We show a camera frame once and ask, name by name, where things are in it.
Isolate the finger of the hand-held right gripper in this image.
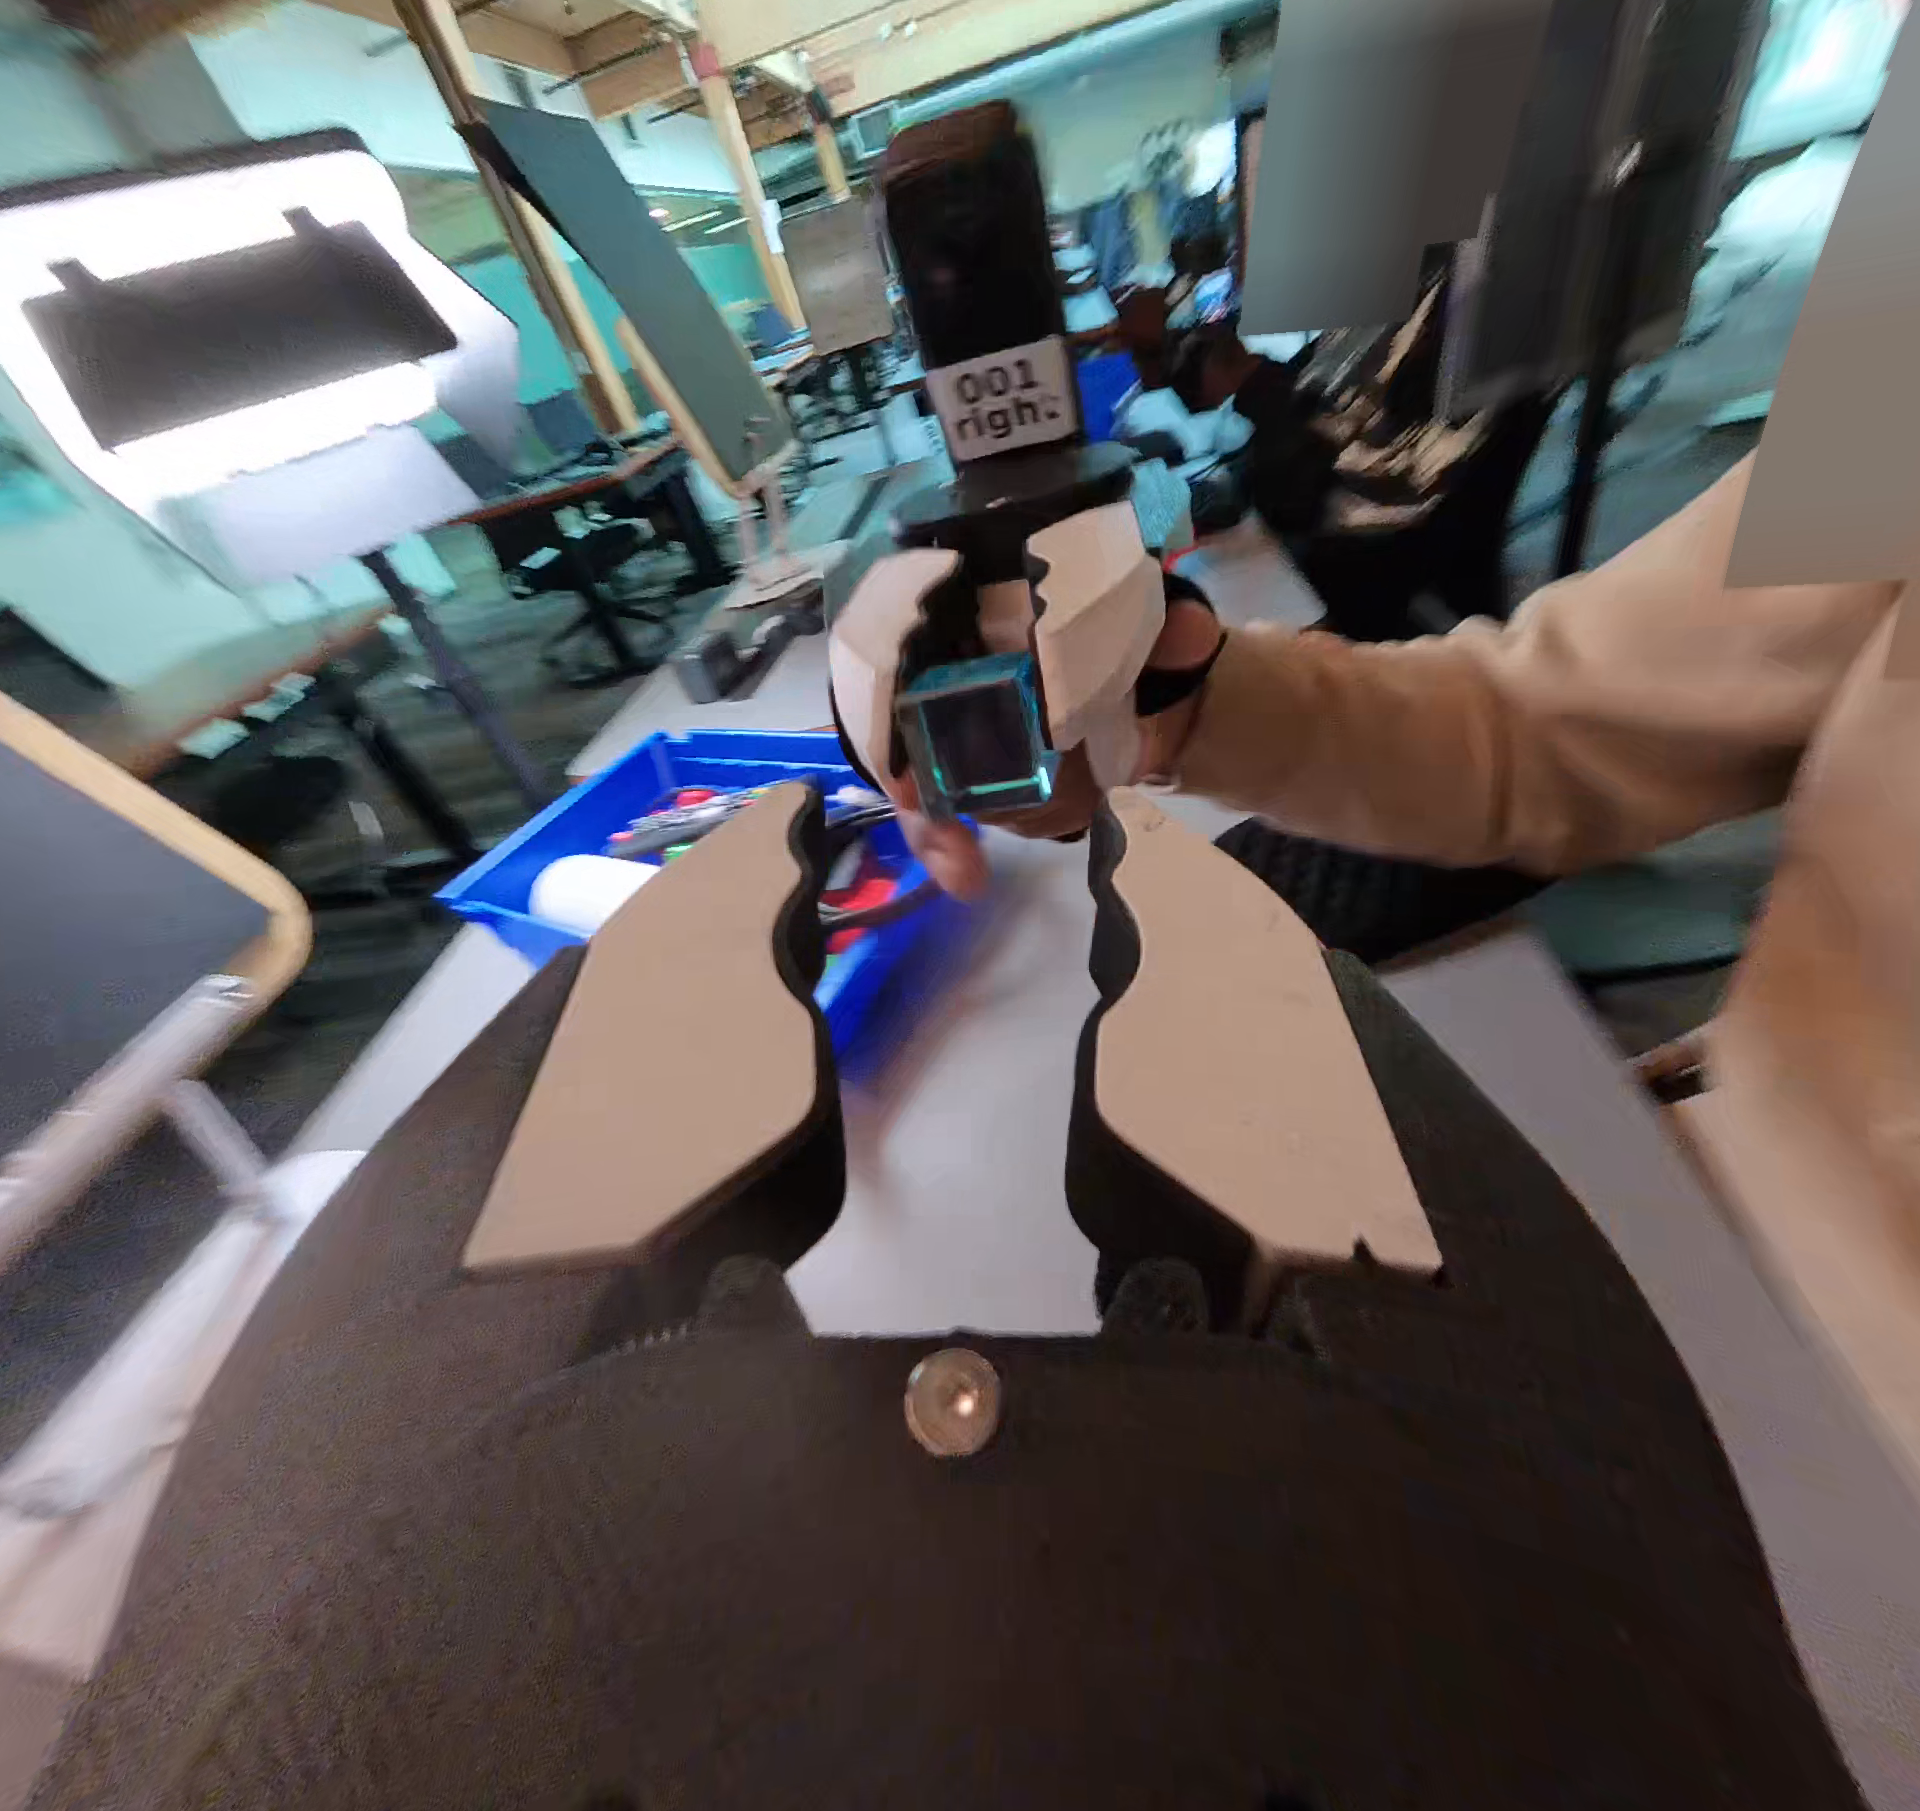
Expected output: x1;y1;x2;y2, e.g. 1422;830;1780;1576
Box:
828;548;965;781
1028;503;1170;788

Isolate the person's right hand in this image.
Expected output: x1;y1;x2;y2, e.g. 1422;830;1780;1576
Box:
884;592;1223;904

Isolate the black ribbed pad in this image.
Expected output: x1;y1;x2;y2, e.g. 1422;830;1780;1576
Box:
1212;818;1556;977

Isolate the black panel on tripod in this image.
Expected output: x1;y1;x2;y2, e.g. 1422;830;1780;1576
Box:
1441;0;1763;581

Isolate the blue storage bin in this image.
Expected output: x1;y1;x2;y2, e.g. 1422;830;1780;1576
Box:
1074;349;1146;444

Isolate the clear acrylic cube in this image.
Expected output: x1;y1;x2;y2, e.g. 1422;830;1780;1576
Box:
895;652;1058;818

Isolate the person's right forearm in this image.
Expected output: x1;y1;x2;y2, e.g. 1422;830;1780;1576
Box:
1172;453;1920;887

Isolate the grey standing panel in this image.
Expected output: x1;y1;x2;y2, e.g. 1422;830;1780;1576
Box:
780;197;901;360

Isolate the white roll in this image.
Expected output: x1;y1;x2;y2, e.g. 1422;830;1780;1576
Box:
528;853;666;938

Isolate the black panel on white stand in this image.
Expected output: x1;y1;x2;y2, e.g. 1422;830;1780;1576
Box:
0;692;361;1678

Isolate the wooden-top desk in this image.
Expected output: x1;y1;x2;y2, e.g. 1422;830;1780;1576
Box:
443;433;737;674

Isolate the white softbox light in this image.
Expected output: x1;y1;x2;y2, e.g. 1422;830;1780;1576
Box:
0;128;560;860

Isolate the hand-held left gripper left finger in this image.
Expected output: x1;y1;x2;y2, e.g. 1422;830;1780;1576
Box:
460;781;848;1328

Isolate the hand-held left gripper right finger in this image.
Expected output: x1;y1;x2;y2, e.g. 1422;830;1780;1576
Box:
1065;788;1445;1325

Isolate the black flag panel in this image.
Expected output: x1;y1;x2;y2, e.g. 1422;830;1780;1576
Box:
479;97;797;484

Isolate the black office chair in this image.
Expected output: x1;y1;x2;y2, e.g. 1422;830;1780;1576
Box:
519;518;677;685

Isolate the blue plastic bin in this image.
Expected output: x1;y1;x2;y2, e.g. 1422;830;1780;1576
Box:
434;726;982;1065

